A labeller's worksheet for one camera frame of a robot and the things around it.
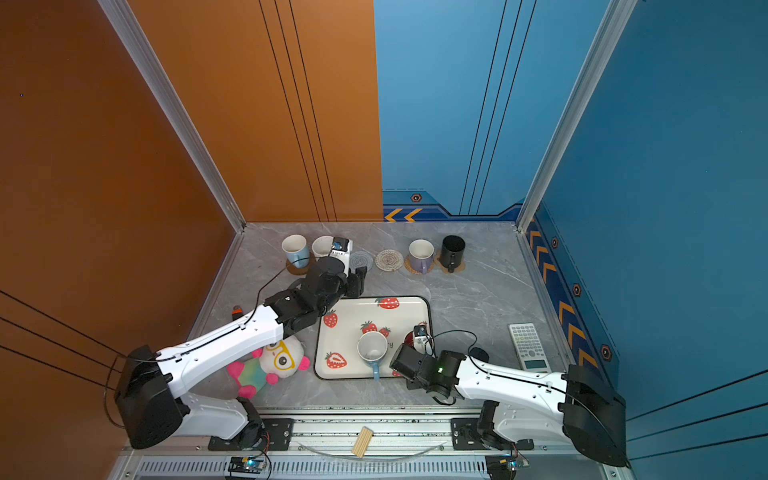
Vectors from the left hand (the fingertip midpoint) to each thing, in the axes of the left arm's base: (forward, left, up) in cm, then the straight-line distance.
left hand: (360, 265), depth 79 cm
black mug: (+17, -28, -13) cm, 35 cm away
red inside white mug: (-14, -13, -15) cm, 24 cm away
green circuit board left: (-41, +27, -25) cm, 55 cm away
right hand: (-21, -14, -20) cm, 33 cm away
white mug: (+19, +16, -15) cm, 29 cm away
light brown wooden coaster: (+13, +24, -21) cm, 34 cm away
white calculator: (-13, -49, -22) cm, 55 cm away
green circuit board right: (-41, -36, -25) cm, 60 cm away
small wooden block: (-37, -2, -23) cm, 43 cm away
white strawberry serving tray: (-8, +8, -23) cm, 26 cm away
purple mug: (+21, -19, -19) cm, 33 cm away
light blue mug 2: (-14, -3, -20) cm, 25 cm away
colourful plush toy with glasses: (-19, +21, -17) cm, 33 cm away
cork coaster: (+15, -27, -22) cm, 38 cm away
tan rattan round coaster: (+17, -14, -22) cm, 31 cm away
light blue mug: (+16, +23, -13) cm, 31 cm away
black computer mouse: (-15, -34, -22) cm, 43 cm away
